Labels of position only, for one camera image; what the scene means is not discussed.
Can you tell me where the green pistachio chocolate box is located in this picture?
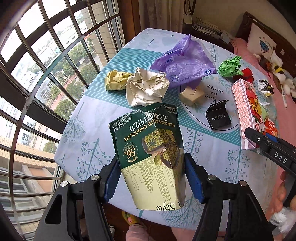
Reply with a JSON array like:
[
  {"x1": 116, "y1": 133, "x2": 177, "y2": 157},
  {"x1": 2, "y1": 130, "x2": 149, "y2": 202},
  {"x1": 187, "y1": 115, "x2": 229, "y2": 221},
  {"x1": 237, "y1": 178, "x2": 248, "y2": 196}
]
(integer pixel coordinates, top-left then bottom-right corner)
[{"x1": 108, "y1": 103, "x2": 186, "y2": 211}]

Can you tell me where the black card box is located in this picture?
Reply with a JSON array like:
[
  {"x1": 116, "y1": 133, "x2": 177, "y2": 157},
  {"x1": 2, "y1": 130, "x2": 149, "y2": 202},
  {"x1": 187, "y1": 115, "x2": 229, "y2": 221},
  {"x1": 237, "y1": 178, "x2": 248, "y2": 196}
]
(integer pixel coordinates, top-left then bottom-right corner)
[{"x1": 206, "y1": 99, "x2": 231, "y2": 130}]

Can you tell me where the red wrapper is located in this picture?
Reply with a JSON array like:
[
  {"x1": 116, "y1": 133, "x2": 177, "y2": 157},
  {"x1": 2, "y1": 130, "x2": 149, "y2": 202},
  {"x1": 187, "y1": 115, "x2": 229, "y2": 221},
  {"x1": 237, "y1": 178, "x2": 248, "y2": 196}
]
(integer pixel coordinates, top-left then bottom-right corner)
[{"x1": 233, "y1": 68, "x2": 254, "y2": 83}]

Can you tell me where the beige curtain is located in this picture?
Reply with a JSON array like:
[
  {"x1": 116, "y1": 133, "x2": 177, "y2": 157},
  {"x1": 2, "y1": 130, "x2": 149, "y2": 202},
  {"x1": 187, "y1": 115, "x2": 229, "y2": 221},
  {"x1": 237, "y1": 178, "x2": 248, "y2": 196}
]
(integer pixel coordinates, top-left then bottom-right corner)
[{"x1": 138, "y1": 0, "x2": 185, "y2": 33}]

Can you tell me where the white cushion with print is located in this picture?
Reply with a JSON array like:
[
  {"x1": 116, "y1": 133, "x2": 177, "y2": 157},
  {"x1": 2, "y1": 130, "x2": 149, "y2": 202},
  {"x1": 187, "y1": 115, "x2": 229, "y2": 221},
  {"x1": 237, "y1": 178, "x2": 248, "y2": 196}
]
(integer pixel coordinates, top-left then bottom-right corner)
[{"x1": 247, "y1": 23, "x2": 276, "y2": 60}]

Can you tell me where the pink bed sheet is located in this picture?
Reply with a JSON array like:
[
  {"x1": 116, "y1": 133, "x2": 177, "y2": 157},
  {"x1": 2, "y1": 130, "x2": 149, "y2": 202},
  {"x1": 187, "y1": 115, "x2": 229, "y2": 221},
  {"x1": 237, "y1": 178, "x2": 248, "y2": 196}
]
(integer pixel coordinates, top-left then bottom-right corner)
[{"x1": 231, "y1": 38, "x2": 295, "y2": 216}]

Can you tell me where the purple plastic bag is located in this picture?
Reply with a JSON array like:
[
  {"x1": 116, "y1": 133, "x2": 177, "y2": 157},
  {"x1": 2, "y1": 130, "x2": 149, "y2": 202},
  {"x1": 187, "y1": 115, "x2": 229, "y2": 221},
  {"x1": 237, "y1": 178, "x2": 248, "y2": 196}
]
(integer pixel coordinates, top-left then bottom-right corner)
[{"x1": 151, "y1": 35, "x2": 217, "y2": 89}]

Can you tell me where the plush toy pile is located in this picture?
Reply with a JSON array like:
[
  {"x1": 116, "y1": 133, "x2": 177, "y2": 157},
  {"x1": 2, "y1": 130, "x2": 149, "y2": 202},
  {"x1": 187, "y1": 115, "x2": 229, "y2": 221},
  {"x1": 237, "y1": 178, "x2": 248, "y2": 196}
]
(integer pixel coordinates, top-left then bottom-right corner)
[{"x1": 253, "y1": 50, "x2": 295, "y2": 102}]

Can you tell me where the white pen on bed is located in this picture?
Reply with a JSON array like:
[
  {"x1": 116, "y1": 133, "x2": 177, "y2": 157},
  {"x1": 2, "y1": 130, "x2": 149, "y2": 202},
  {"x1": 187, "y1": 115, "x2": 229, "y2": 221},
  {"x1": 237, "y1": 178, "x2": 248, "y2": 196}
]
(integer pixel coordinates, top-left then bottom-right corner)
[{"x1": 281, "y1": 92, "x2": 287, "y2": 109}]

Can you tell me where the yellow paper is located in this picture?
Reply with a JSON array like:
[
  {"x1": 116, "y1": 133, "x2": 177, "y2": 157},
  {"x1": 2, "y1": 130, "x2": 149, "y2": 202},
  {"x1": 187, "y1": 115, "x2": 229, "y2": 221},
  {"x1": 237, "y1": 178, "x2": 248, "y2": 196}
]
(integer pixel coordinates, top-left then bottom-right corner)
[{"x1": 105, "y1": 70, "x2": 133, "y2": 91}]

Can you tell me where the stack of books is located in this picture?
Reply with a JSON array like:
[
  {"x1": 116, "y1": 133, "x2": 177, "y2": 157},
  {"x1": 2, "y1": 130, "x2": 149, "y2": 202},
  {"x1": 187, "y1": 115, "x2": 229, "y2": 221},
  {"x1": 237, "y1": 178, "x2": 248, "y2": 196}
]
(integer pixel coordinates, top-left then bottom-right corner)
[{"x1": 192, "y1": 17, "x2": 234, "y2": 44}]

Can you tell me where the green paper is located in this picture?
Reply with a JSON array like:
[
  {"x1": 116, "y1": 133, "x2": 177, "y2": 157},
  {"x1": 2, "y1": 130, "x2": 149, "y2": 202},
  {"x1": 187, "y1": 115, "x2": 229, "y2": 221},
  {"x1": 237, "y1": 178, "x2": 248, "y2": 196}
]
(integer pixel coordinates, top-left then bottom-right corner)
[{"x1": 218, "y1": 56, "x2": 244, "y2": 77}]

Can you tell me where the clear plastic wrapper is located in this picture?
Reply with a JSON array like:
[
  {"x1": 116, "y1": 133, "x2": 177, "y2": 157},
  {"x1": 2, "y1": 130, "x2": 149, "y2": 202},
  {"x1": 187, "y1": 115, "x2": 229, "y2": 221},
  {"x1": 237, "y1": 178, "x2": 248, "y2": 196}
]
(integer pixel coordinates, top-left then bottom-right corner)
[{"x1": 260, "y1": 101, "x2": 270, "y2": 111}]

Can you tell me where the white paper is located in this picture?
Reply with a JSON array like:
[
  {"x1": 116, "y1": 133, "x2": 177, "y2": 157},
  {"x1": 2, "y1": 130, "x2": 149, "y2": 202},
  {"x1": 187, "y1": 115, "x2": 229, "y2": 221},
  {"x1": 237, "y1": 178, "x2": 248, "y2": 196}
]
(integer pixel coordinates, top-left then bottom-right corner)
[{"x1": 125, "y1": 67, "x2": 170, "y2": 106}]

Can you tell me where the silver black foil wrapper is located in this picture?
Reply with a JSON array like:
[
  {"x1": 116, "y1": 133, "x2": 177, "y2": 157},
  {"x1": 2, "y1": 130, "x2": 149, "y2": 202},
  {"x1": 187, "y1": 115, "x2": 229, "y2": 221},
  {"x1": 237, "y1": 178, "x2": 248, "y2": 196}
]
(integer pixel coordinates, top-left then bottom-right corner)
[{"x1": 257, "y1": 79, "x2": 274, "y2": 97}]

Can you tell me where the dark wooden nightstand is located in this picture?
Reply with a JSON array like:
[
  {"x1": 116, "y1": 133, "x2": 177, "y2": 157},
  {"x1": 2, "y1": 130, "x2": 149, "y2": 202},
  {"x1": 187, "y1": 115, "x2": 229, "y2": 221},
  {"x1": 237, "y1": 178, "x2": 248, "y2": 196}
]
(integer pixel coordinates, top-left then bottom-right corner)
[{"x1": 182, "y1": 23, "x2": 234, "y2": 53}]

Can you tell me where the floral white teal tablecloth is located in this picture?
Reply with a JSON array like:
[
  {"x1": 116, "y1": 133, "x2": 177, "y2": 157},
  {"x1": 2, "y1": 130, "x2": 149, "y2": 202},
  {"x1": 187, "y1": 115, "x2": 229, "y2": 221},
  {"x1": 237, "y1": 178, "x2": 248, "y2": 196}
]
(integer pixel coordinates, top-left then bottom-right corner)
[{"x1": 54, "y1": 28, "x2": 277, "y2": 230}]

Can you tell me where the window metal grille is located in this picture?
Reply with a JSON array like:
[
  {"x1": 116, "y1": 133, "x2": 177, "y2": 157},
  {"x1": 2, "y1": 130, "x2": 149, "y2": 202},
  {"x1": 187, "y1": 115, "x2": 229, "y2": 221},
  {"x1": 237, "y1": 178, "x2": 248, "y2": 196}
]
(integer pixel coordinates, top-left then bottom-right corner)
[{"x1": 1, "y1": 1, "x2": 125, "y2": 240}]

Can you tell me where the pink trouser left leg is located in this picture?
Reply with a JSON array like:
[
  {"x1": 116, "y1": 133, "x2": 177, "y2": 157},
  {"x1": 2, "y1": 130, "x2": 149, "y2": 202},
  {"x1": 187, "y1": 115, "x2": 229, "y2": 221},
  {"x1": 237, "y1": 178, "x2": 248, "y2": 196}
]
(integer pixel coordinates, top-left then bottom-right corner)
[{"x1": 125, "y1": 222, "x2": 176, "y2": 241}]

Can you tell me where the person right hand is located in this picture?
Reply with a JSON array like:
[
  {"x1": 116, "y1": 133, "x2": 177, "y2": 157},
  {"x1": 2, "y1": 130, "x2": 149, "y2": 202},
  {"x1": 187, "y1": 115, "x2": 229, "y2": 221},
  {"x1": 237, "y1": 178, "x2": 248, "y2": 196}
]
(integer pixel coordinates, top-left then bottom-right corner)
[{"x1": 271, "y1": 171, "x2": 287, "y2": 214}]

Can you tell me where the dark wooden headboard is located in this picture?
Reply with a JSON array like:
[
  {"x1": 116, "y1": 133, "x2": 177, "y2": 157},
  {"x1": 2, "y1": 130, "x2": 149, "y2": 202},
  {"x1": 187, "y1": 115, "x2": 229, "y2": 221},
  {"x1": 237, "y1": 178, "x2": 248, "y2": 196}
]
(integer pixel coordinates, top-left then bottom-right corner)
[{"x1": 235, "y1": 11, "x2": 296, "y2": 78}]

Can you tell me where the small beige box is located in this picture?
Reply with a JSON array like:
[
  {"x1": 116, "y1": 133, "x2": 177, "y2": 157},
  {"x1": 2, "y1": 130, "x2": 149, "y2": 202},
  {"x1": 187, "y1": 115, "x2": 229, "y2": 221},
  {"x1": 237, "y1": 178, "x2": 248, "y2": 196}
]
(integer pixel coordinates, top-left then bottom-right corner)
[{"x1": 179, "y1": 86, "x2": 205, "y2": 106}]

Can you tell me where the pink red snack box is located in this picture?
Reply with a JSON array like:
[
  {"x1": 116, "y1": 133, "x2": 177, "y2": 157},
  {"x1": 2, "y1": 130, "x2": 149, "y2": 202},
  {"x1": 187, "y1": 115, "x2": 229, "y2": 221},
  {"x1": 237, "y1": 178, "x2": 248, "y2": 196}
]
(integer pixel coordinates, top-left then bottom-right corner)
[{"x1": 231, "y1": 79, "x2": 278, "y2": 150}]

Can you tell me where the left yellow slipper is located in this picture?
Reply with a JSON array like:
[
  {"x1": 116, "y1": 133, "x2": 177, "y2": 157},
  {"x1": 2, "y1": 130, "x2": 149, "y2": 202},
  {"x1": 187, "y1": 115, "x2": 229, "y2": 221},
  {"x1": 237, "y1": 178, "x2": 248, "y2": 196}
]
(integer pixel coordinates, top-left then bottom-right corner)
[{"x1": 121, "y1": 211, "x2": 144, "y2": 226}]

